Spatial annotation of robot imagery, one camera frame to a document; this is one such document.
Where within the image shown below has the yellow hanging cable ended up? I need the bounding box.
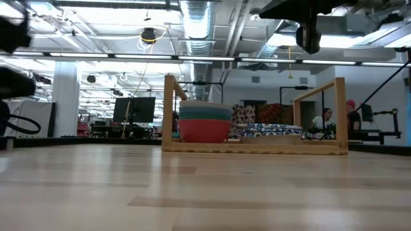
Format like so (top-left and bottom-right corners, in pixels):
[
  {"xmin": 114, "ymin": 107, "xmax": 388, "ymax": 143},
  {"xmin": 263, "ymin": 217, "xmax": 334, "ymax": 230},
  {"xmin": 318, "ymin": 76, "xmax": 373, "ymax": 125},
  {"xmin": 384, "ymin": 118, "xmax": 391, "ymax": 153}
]
[{"xmin": 120, "ymin": 24, "xmax": 168, "ymax": 139}]

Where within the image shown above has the wooden shelf rack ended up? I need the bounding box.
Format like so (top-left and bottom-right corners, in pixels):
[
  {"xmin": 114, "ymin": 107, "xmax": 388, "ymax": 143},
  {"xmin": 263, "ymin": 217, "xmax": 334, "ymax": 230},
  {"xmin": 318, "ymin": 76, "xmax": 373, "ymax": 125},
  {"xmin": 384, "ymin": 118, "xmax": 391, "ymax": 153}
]
[{"xmin": 161, "ymin": 74, "xmax": 349, "ymax": 156}]

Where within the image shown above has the black diagonal frame strut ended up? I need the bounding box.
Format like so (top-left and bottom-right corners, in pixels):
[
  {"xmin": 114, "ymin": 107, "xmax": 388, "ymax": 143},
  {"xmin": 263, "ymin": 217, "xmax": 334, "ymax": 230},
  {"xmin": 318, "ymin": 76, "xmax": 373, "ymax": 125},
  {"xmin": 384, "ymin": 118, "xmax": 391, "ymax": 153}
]
[{"xmin": 354, "ymin": 59, "xmax": 411, "ymax": 114}]

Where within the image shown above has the black pipe frame stand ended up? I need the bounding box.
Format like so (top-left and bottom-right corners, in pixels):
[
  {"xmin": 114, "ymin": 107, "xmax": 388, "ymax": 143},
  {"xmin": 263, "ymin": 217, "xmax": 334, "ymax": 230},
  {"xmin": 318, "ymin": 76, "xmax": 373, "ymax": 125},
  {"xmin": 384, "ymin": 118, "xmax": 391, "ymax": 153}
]
[
  {"xmin": 279, "ymin": 85, "xmax": 326, "ymax": 112},
  {"xmin": 177, "ymin": 80, "xmax": 225, "ymax": 104}
]

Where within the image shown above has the silver ventilation duct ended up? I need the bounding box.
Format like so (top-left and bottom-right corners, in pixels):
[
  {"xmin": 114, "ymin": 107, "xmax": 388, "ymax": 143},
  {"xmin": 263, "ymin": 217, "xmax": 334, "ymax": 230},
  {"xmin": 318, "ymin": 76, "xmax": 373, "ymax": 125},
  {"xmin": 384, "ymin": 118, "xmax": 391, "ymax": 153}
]
[{"xmin": 178, "ymin": 0, "xmax": 214, "ymax": 101}]

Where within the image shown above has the black computer monitor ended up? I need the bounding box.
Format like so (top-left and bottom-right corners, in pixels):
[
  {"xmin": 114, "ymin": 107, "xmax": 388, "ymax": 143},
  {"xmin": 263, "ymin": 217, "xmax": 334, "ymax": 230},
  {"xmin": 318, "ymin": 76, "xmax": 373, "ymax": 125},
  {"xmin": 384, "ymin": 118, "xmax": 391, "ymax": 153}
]
[{"xmin": 112, "ymin": 96, "xmax": 157, "ymax": 124}]

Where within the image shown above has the long ceiling light strip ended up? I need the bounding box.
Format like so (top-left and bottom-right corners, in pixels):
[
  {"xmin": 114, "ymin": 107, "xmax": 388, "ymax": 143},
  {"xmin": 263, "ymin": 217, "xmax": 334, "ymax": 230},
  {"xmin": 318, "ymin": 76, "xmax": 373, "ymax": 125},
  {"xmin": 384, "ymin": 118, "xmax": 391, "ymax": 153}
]
[{"xmin": 0, "ymin": 50, "xmax": 411, "ymax": 68}]

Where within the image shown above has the small black monitor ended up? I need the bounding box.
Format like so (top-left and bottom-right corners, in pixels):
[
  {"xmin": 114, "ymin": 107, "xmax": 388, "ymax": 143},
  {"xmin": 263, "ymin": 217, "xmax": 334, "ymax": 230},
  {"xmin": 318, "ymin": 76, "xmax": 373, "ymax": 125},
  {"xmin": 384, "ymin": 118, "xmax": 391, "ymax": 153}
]
[{"xmin": 360, "ymin": 103, "xmax": 374, "ymax": 123}]

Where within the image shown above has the white board panel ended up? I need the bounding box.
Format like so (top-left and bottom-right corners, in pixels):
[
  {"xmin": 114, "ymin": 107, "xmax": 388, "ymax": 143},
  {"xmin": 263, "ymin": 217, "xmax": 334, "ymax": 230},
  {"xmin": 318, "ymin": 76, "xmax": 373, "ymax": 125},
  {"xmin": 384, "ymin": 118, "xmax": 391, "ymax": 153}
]
[{"xmin": 4, "ymin": 100, "xmax": 55, "ymax": 139}]

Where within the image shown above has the red bowl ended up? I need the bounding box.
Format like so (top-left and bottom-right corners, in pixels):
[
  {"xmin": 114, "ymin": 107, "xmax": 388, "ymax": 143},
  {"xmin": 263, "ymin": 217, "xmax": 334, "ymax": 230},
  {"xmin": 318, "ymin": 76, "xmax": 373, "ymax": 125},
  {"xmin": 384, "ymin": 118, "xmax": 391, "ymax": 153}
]
[{"xmin": 177, "ymin": 118, "xmax": 232, "ymax": 144}]

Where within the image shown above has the white bowl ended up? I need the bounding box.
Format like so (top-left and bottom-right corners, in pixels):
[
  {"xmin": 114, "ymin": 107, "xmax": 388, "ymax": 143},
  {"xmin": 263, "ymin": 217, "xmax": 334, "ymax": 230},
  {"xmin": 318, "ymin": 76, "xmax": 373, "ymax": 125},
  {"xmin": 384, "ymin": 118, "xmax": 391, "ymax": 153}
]
[{"xmin": 179, "ymin": 99, "xmax": 233, "ymax": 110}]

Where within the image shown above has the white building column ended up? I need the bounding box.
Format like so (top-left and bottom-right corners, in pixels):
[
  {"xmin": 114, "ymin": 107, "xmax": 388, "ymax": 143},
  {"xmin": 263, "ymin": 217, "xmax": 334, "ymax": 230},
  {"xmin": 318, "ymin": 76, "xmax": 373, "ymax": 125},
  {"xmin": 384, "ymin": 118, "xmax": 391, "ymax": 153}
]
[{"xmin": 52, "ymin": 60, "xmax": 81, "ymax": 139}]

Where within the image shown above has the teal bowl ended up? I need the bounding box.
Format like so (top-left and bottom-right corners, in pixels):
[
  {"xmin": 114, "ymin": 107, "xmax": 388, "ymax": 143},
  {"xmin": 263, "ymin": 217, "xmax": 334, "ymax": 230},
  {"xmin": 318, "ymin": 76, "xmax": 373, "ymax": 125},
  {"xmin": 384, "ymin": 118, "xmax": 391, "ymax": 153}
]
[{"xmin": 178, "ymin": 111, "xmax": 233, "ymax": 122}]

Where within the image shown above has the person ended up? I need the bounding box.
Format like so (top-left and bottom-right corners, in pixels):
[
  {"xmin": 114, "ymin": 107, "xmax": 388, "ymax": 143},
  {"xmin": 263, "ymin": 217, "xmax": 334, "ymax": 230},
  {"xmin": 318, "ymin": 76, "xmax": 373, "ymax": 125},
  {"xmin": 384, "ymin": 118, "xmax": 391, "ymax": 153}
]
[
  {"xmin": 345, "ymin": 99, "xmax": 363, "ymax": 132},
  {"xmin": 309, "ymin": 107, "xmax": 337, "ymax": 131}
]

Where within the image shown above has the black camera equipment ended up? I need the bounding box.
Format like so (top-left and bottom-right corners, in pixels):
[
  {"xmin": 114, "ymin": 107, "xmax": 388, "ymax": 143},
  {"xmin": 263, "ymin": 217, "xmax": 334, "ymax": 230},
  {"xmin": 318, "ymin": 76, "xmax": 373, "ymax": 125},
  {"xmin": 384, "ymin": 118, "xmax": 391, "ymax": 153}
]
[{"xmin": 304, "ymin": 123, "xmax": 337, "ymax": 141}]

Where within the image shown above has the black ceiling device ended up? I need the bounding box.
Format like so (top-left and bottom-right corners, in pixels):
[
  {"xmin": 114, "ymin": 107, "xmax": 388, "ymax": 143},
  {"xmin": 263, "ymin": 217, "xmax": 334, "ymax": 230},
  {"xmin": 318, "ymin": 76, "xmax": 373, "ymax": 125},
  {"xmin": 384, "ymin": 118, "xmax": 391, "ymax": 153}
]
[{"xmin": 141, "ymin": 27, "xmax": 157, "ymax": 45}]

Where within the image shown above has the black looped cable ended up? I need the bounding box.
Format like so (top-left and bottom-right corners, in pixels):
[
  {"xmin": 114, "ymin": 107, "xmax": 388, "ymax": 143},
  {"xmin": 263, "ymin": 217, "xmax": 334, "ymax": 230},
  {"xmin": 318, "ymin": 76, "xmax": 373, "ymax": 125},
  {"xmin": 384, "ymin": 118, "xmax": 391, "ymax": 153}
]
[{"xmin": 6, "ymin": 114, "xmax": 42, "ymax": 135}]

